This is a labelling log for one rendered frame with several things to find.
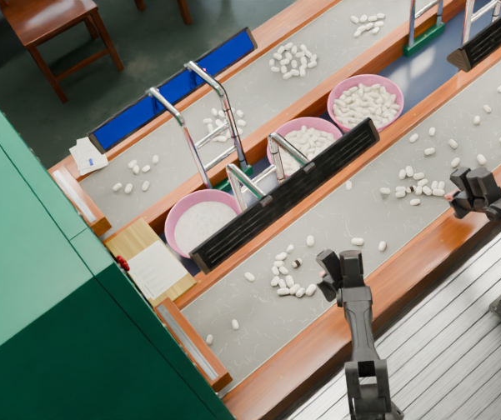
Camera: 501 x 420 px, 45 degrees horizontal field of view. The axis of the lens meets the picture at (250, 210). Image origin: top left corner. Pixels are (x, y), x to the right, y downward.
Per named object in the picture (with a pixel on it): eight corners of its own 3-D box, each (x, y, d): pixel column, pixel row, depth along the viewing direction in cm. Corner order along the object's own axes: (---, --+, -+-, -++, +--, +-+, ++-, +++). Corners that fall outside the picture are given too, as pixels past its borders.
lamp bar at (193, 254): (381, 141, 172) (381, 124, 166) (206, 277, 158) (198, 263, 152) (361, 126, 176) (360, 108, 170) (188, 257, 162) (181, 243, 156)
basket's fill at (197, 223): (255, 237, 204) (253, 227, 199) (202, 277, 199) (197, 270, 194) (217, 197, 216) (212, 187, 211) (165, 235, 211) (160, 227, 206)
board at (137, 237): (197, 283, 189) (197, 282, 188) (158, 313, 185) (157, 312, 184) (142, 218, 206) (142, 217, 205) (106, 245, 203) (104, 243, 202)
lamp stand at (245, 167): (253, 172, 219) (228, 85, 182) (210, 205, 215) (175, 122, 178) (222, 143, 229) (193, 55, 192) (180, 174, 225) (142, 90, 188)
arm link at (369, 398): (353, 402, 162) (352, 382, 132) (379, 400, 161) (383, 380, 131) (357, 426, 159) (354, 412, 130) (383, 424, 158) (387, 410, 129)
